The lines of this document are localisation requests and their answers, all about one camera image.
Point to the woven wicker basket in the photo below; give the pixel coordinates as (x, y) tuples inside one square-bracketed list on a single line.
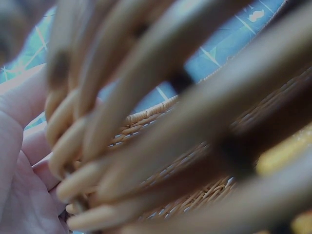
[(156, 136)]

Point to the person's left hand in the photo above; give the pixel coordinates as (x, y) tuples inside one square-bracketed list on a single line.
[(17, 151)]

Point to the person's left fingers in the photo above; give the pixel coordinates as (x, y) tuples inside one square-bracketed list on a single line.
[(36, 148)]

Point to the yellow object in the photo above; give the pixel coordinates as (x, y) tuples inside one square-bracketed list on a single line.
[(287, 153)]

